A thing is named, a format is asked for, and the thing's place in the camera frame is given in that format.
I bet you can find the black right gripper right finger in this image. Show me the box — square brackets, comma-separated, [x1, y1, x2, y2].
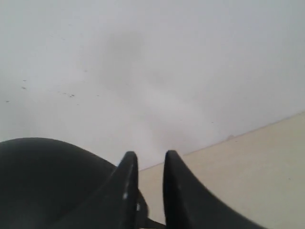
[163, 150, 262, 229]

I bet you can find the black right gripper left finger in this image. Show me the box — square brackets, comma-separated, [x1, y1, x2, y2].
[54, 151, 139, 229]

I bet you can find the black helmet with tinted visor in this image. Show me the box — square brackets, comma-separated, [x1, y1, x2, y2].
[0, 137, 167, 229]

